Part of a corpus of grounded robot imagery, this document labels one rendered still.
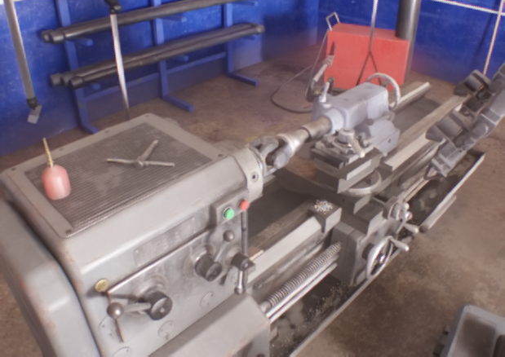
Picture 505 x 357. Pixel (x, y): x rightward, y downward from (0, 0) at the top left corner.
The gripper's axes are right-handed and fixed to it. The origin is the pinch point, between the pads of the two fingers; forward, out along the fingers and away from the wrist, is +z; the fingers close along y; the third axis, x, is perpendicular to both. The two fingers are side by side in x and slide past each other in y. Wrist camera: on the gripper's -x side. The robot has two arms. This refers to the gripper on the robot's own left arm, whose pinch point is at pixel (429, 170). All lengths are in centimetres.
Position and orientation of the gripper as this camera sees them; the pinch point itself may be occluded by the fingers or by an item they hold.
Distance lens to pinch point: 152.0
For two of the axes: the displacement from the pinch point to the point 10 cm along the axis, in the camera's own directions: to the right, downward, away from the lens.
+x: 7.2, 6.8, -1.4
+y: -5.6, 4.5, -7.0
